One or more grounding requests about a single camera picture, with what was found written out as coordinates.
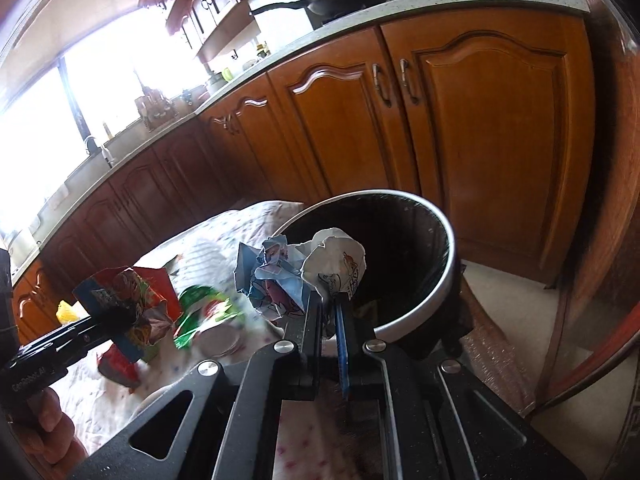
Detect colourful snack box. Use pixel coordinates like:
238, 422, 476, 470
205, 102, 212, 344
73, 266, 182, 363

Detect paper wrapper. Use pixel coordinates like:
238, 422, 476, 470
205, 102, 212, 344
234, 228, 367, 339

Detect white rimmed trash bin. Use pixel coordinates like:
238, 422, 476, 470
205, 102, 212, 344
277, 190, 472, 361

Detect wooden kitchen cabinets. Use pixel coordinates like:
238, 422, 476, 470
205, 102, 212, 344
12, 4, 594, 342

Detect left hand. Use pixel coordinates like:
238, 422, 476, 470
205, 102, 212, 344
10, 388, 88, 480

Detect yellow foam fruit net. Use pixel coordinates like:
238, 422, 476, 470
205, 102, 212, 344
55, 300, 89, 325

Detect metal tin can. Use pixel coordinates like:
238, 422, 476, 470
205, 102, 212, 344
194, 324, 245, 359

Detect red snack bag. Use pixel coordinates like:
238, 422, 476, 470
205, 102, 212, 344
98, 344, 141, 390

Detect white floral tablecloth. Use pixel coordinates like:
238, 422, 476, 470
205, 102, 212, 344
53, 200, 382, 479

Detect green foil wrapper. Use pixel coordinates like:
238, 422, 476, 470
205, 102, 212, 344
174, 286, 246, 352

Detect small white foam net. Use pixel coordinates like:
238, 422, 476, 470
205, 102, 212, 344
171, 240, 236, 295

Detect wooden chair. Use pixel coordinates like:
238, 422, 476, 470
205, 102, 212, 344
463, 0, 639, 479

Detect white countertop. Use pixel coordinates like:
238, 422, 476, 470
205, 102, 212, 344
11, 0, 589, 283

